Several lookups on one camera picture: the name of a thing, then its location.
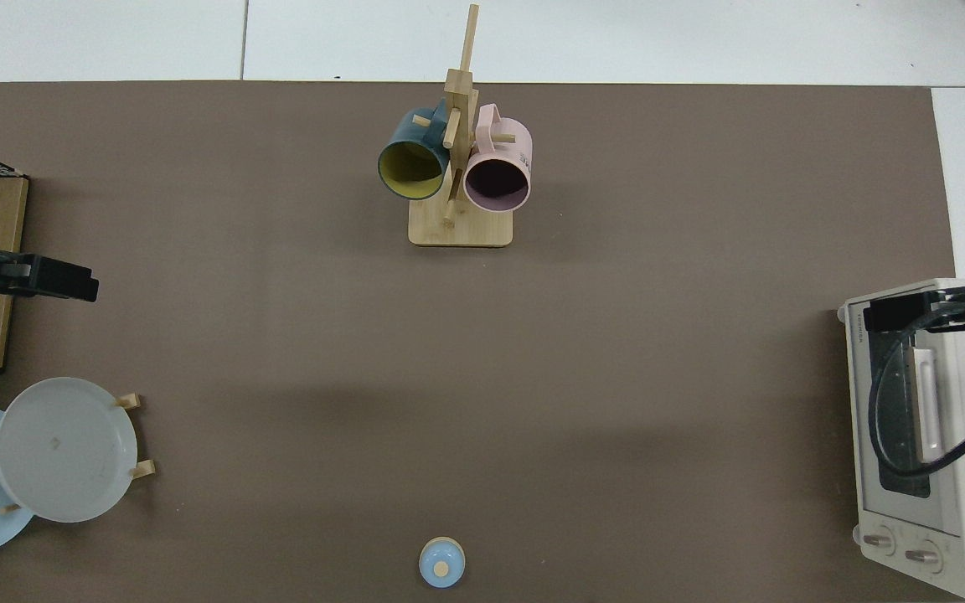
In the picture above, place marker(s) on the wooden plate rack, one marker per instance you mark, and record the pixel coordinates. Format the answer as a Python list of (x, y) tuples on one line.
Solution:
[(128, 401)]

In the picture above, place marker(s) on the grey plate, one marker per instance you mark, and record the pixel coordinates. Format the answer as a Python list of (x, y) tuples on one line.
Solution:
[(64, 452)]

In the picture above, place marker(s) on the brown table cloth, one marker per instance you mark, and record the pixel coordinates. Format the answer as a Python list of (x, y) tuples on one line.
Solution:
[(365, 377)]

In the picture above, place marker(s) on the teal cup yellow inside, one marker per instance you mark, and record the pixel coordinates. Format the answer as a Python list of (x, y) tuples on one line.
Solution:
[(411, 138)]

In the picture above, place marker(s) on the wooden cup stand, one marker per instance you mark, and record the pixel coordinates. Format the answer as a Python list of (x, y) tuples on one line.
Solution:
[(461, 230)]

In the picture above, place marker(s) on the pink cup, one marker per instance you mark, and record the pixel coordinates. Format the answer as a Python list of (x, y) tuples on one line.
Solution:
[(499, 155)]

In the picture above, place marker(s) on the small blue round knob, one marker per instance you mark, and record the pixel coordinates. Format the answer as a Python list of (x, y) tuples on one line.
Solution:
[(441, 563)]

